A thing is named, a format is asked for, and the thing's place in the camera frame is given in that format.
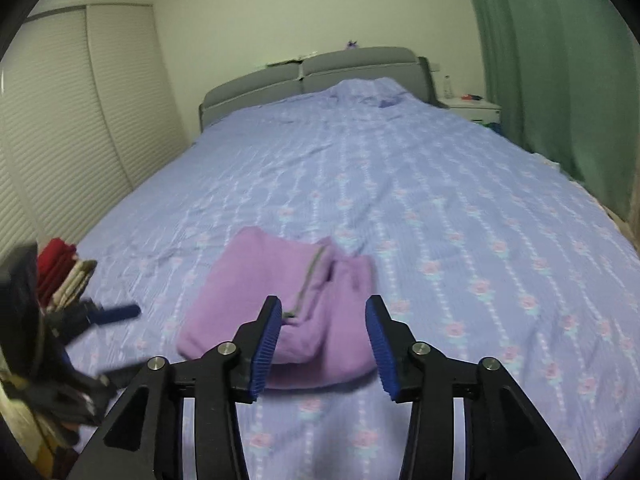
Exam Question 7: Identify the grey padded headboard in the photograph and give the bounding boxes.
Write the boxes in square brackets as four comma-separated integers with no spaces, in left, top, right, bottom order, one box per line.
[199,46,433,131]

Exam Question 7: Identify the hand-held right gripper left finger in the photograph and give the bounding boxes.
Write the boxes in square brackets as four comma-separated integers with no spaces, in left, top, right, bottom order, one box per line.
[67,295,283,480]

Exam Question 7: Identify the purple sweater with green print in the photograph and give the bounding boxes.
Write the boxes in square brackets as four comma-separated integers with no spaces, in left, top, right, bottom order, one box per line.
[177,226,378,391]

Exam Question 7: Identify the bed with blue floral sheet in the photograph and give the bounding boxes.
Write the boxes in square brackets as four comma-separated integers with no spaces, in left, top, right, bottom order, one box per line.
[65,77,640,480]

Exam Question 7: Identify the green curtain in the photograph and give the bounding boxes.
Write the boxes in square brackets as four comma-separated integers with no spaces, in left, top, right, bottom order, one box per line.
[460,0,640,221]

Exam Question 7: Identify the white louvered wardrobe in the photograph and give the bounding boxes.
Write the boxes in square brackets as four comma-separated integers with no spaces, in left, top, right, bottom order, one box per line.
[0,4,193,281]

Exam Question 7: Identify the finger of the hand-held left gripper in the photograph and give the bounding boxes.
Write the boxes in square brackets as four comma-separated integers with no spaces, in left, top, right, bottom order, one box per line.
[50,300,141,343]
[97,362,146,391]

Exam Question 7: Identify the folded beige patterned garment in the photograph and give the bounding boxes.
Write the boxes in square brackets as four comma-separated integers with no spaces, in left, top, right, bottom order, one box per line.
[47,259,98,311]

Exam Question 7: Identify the white nightstand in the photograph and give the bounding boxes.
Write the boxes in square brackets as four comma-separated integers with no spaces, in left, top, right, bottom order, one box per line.
[442,97,502,126]

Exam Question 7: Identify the folded red garment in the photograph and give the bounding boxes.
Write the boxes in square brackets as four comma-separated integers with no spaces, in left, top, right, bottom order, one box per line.
[36,239,78,306]

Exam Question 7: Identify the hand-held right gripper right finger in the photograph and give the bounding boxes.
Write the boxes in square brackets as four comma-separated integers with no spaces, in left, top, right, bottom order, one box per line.
[365,294,583,480]

